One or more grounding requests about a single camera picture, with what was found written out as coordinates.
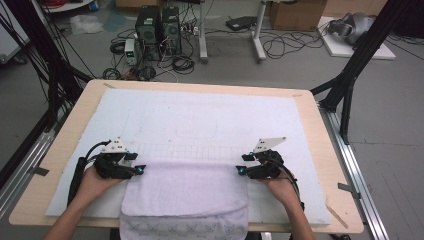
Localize clear plastic bag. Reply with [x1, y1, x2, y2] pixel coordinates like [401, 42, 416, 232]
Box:
[69, 13, 104, 36]

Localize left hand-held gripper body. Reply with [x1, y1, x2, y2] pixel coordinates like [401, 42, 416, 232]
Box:
[92, 136, 136, 181]

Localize white foam mat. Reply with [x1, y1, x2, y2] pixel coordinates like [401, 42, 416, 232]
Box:
[45, 87, 332, 226]

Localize narrow black computer tower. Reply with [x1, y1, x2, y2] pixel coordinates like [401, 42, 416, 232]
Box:
[161, 5, 183, 56]

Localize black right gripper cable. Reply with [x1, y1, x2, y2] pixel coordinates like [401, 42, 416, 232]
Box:
[271, 154, 306, 213]

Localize white floor board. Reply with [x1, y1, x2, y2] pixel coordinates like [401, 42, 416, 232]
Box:
[316, 15, 398, 61]

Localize grey metal bracket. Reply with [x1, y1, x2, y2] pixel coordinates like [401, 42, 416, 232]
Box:
[337, 182, 363, 200]

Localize thin wooden stick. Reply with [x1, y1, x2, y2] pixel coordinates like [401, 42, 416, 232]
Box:
[324, 199, 349, 230]

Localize aluminium rail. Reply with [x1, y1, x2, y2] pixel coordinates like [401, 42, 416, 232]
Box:
[0, 109, 68, 218]
[318, 103, 391, 240]

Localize loose black floor cables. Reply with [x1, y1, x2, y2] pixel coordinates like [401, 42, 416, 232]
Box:
[259, 28, 327, 61]

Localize grey headset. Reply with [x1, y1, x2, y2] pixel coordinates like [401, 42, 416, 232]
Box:
[326, 12, 376, 46]

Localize flat black device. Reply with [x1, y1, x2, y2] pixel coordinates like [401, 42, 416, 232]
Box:
[225, 15, 259, 32]

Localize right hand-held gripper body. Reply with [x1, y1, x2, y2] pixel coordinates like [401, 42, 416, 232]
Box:
[247, 136, 288, 180]

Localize brown cardboard box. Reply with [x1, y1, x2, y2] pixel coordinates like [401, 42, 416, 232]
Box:
[268, 0, 329, 33]

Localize white power supply unit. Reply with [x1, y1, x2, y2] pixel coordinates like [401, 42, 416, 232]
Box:
[123, 38, 138, 67]

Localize black frame strut with cables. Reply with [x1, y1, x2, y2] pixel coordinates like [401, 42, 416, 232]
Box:
[0, 0, 94, 133]

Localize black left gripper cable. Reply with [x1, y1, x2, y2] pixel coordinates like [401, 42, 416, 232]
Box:
[67, 139, 113, 207]

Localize person's right hand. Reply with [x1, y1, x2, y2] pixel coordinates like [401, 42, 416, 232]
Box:
[260, 167, 302, 210]

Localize white butterfly print towel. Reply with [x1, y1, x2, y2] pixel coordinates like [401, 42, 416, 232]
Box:
[119, 160, 250, 240]

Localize wide black computer tower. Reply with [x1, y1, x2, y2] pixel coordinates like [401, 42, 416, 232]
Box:
[134, 4, 163, 63]

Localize coiled black cable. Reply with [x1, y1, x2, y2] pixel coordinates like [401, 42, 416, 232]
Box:
[170, 54, 196, 75]

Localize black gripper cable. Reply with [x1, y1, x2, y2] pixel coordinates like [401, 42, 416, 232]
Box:
[67, 139, 113, 207]
[271, 154, 306, 213]

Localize person's dark blue trousers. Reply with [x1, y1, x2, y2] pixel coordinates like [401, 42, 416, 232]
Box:
[108, 228, 262, 240]

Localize person's left hand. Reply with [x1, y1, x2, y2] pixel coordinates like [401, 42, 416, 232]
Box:
[75, 165, 125, 205]

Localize white desk leg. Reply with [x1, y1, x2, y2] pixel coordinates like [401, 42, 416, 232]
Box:
[198, 0, 209, 64]
[251, 0, 268, 64]

